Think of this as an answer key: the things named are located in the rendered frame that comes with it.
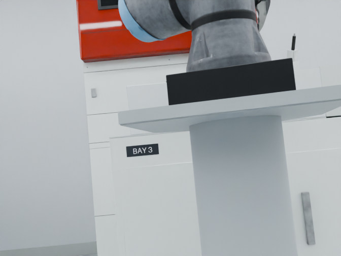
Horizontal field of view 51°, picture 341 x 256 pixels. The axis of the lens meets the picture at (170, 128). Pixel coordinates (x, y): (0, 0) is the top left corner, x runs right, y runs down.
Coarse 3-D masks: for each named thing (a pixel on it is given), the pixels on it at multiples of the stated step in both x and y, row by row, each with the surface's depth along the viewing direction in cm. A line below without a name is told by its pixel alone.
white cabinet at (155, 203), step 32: (288, 128) 100; (320, 128) 100; (128, 160) 99; (160, 160) 99; (288, 160) 99; (320, 160) 99; (128, 192) 98; (160, 192) 98; (192, 192) 98; (320, 192) 98; (128, 224) 98; (160, 224) 98; (192, 224) 98; (320, 224) 97
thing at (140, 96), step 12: (300, 72) 101; (312, 72) 101; (144, 84) 101; (156, 84) 101; (300, 84) 101; (312, 84) 101; (132, 96) 101; (144, 96) 101; (156, 96) 101; (132, 108) 101; (132, 132) 100; (144, 132) 100
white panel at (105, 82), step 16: (96, 64) 165; (112, 64) 165; (128, 64) 165; (144, 64) 165; (160, 64) 165; (176, 64) 166; (96, 80) 165; (112, 80) 165; (128, 80) 165; (144, 80) 165; (160, 80) 165; (96, 96) 164; (112, 96) 164; (96, 112) 163; (112, 112) 163; (96, 128) 163; (112, 128) 163; (128, 128) 163; (96, 144) 162
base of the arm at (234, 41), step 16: (208, 16) 59; (224, 16) 58; (240, 16) 59; (192, 32) 63; (208, 32) 59; (224, 32) 58; (240, 32) 58; (256, 32) 60; (192, 48) 62; (208, 48) 58; (224, 48) 57; (240, 48) 57; (256, 48) 60; (192, 64) 60; (208, 64) 58; (224, 64) 57; (240, 64) 57
